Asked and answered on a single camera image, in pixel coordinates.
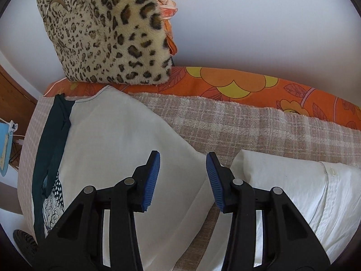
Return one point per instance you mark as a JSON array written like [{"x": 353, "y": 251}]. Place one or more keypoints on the orange floral bed sheet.
[{"x": 248, "y": 86}]

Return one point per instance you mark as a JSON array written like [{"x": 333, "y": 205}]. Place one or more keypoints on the orange floral cloth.
[{"x": 169, "y": 17}]

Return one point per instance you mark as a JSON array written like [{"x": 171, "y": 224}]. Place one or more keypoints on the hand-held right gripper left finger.
[{"x": 151, "y": 181}]

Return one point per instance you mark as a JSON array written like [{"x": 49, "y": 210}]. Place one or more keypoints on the wooden door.
[{"x": 14, "y": 96}]

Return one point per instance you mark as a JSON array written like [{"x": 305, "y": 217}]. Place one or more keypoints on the light blue object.
[{"x": 5, "y": 152}]

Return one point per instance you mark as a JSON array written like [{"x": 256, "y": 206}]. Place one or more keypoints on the white and teal printed scarf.
[{"x": 112, "y": 135}]

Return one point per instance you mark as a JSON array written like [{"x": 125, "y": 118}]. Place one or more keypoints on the black striped clothing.
[{"x": 24, "y": 238}]

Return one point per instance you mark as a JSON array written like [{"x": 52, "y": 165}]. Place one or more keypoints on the pink plaid blanket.
[{"x": 239, "y": 124}]

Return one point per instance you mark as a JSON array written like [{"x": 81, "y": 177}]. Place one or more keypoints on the leopard print cushion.
[{"x": 107, "y": 28}]

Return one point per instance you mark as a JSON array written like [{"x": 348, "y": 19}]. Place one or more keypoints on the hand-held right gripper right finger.
[{"x": 214, "y": 181}]

